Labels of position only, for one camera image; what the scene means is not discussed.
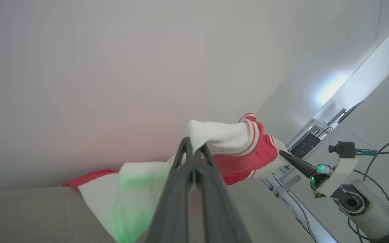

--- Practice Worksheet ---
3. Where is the white metal frame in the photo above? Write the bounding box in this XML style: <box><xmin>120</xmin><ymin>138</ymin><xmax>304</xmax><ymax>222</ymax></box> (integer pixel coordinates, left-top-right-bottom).
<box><xmin>260</xmin><ymin>116</ymin><xmax>337</xmax><ymax>243</ymax></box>

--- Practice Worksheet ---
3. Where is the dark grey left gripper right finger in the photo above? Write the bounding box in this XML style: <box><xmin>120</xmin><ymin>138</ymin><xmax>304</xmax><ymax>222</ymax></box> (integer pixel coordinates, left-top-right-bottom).
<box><xmin>194</xmin><ymin>144</ymin><xmax>253</xmax><ymax>243</ymax></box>

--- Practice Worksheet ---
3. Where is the red and white basketball jersey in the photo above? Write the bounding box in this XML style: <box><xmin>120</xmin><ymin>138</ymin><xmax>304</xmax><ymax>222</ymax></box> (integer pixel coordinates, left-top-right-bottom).
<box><xmin>59</xmin><ymin>112</ymin><xmax>291</xmax><ymax>243</ymax></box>

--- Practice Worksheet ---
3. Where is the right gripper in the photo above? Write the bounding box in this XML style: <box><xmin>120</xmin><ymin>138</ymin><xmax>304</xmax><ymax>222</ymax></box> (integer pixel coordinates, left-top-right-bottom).
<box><xmin>279</xmin><ymin>150</ymin><xmax>334</xmax><ymax>191</ymax></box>

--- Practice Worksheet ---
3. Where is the grey fabric sofa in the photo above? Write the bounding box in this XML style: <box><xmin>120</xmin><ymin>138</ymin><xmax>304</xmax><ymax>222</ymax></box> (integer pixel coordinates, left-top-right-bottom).
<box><xmin>0</xmin><ymin>179</ymin><xmax>316</xmax><ymax>243</ymax></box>

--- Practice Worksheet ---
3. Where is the thin black cable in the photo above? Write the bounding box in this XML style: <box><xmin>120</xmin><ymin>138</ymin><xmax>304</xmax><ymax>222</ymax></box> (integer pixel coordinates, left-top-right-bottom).
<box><xmin>346</xmin><ymin>136</ymin><xmax>389</xmax><ymax>242</ymax></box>

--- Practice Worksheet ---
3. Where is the black electronics box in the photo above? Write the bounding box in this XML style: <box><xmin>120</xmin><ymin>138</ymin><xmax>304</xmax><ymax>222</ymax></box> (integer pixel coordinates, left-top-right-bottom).
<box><xmin>290</xmin><ymin>133</ymin><xmax>321</xmax><ymax>159</ymax></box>

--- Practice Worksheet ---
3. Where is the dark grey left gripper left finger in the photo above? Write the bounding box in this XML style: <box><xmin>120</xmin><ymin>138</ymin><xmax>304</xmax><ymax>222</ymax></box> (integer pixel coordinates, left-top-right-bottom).
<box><xmin>145</xmin><ymin>137</ymin><xmax>195</xmax><ymax>243</ymax></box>

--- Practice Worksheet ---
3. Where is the black wrist camera white mount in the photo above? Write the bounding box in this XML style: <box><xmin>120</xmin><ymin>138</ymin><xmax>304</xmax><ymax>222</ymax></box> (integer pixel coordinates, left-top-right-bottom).
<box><xmin>315</xmin><ymin>141</ymin><xmax>368</xmax><ymax>198</ymax></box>

